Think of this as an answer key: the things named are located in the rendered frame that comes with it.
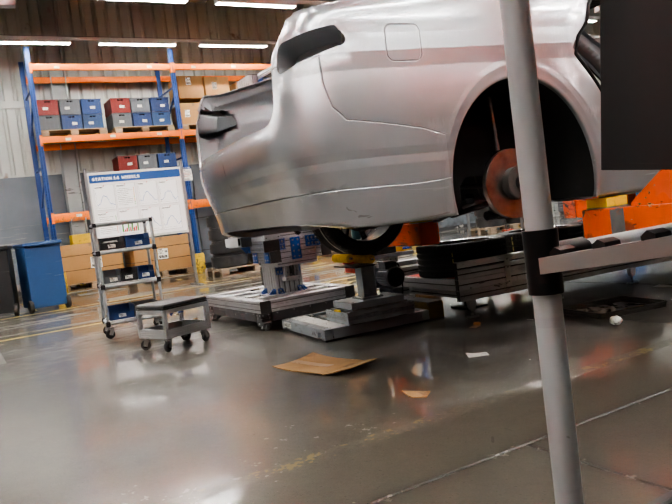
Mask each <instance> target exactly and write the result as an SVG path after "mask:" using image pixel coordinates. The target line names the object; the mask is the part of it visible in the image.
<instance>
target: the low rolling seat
mask: <svg viewBox="0 0 672 504"><path fill-rule="evenodd" d="M205 299H206V296H179V297H174V298H169V299H164V300H160V301H155V302H150V303H145V304H140V305H137V306H136V311H135V313H136V320H137V327H138V334H139V338H143V339H144V340H143V341H142V343H141V348H142V349H143V350H149V349H150V348H151V342H150V341H151V339H163V340H165V339H166V340H165V341H164V342H165V344H164V349H165V351H166V352H170V351H171V350H172V340H173V339H172V338H174V337H178V336H181V338H182V339H183V340H189V339H190V338H191V333H194V332H197V331H200V332H201V335H202V339H203V340H204V341H208V340H209V338H210V334H209V332H208V330H206V329H209V328H212V327H211V319H210V312H209V305H208V301H207V299H206V300H205ZM200 306H203V309H204V317H205V320H197V319H184V311H183V310H187V309H192V308H196V307H200ZM174 312H178V315H179V320H178V321H174V322H169V323H168V317H167V314H169V315H170V316H172V314H173V313H174ZM142 315H161V317H162V324H161V325H157V326H153V327H149V328H144V329H143V322H142Z"/></svg>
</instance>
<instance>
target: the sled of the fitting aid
mask: <svg viewBox="0 0 672 504"><path fill-rule="evenodd" d="M413 312H415V308H414V301H408V300H407V299H404V300H403V301H398V302H393V303H388V304H382V305H377V306H372V307H367V308H361V309H356V310H348V309H342V308H331V309H327V310H326V317H327V321H332V322H336V323H341V324H345V325H357V324H361V323H363V322H368V321H373V320H378V319H383V318H388V317H393V316H398V315H399V316H402V315H406V314H408V313H413Z"/></svg>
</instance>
